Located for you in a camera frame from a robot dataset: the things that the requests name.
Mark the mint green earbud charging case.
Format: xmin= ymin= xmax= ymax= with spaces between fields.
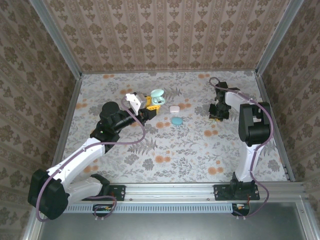
xmin=150 ymin=89 xmax=166 ymax=106

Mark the grey metal panel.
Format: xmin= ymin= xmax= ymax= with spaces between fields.
xmin=37 ymin=212 xmax=302 ymax=240

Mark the aluminium back rail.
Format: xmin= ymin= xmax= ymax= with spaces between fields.
xmin=80 ymin=69 xmax=258 ymax=75

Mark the aluminium side rail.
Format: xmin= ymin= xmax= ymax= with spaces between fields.
xmin=254 ymin=72 xmax=296 ymax=182
xmin=51 ymin=76 xmax=83 ymax=168

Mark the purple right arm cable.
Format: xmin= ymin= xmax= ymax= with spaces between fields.
xmin=208 ymin=76 xmax=274 ymax=221

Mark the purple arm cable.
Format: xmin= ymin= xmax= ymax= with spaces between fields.
xmin=208 ymin=76 xmax=274 ymax=221
xmin=35 ymin=96 xmax=147 ymax=223

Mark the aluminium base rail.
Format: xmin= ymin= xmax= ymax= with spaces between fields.
xmin=36 ymin=182 xmax=306 ymax=204

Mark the aluminium corner post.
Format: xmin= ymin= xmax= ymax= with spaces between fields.
xmin=28 ymin=0 xmax=83 ymax=80
xmin=254 ymin=0 xmax=305 ymax=76

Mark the grey slotted cable duct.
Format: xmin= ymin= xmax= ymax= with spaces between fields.
xmin=45 ymin=202 xmax=235 ymax=214

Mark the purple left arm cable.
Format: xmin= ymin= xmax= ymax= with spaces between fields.
xmin=35 ymin=96 xmax=147 ymax=223

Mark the aluminium frame bar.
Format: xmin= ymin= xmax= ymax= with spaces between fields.
xmin=21 ymin=199 xmax=47 ymax=240
xmin=295 ymin=201 xmax=316 ymax=240

